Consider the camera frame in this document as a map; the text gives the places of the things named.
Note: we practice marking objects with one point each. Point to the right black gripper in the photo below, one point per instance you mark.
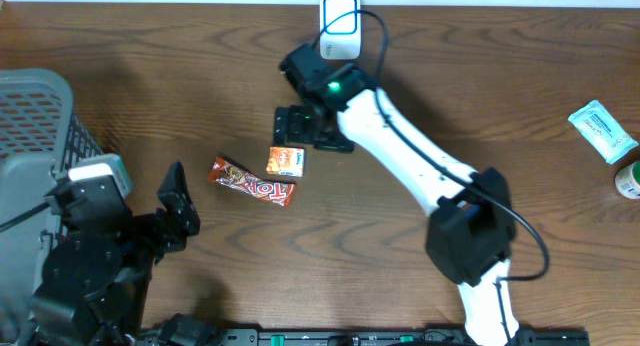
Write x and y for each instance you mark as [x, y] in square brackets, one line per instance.
[290, 129]

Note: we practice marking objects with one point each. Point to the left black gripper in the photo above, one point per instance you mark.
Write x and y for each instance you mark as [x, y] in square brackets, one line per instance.
[154, 232]

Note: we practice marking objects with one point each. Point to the orange tissue pack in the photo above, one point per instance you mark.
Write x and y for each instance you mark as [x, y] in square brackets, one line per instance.
[286, 161]

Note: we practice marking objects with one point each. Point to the red chocolate bar wrapper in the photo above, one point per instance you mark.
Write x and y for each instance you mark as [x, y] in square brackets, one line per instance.
[229, 175]

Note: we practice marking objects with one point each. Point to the teal wet wipes pack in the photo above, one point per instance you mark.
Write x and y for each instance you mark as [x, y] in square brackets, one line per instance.
[602, 131]

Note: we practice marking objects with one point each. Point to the green lid seasoning jar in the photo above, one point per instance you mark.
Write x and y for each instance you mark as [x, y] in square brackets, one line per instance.
[627, 181]

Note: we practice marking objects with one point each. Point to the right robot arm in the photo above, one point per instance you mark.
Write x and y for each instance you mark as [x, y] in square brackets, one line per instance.
[469, 232]

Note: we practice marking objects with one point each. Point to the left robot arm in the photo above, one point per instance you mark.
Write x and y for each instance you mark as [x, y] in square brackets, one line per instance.
[94, 282]

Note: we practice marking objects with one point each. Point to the white barcode scanner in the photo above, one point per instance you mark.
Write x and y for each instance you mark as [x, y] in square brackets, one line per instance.
[341, 29]

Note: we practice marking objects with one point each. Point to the grey plastic mesh basket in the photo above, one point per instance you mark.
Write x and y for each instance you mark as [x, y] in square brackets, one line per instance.
[41, 138]

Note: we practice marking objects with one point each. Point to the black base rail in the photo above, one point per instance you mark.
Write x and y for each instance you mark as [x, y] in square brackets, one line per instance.
[442, 336]

